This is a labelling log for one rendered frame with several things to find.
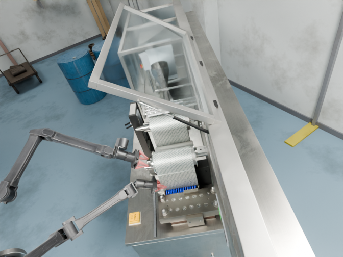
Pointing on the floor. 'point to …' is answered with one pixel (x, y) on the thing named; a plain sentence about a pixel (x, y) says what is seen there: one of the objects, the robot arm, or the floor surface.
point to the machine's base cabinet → (187, 247)
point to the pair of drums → (81, 72)
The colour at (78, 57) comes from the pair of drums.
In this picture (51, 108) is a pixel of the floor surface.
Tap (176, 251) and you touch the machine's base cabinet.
